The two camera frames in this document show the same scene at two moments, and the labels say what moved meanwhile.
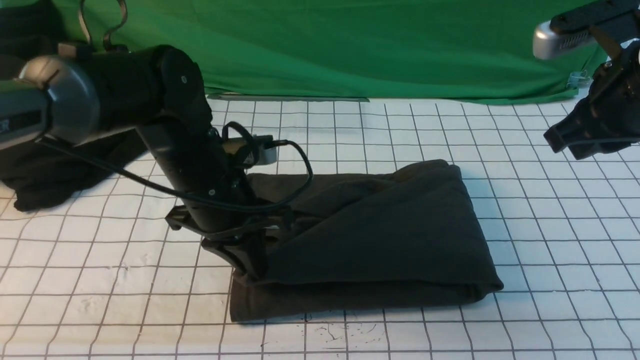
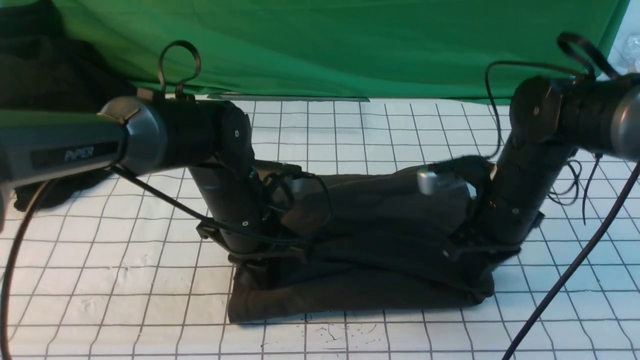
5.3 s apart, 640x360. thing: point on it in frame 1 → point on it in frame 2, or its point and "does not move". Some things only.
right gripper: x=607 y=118 → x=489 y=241
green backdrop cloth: x=474 y=50 does not move
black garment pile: x=38 y=174 does not move
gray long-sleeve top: x=367 y=240 does not move
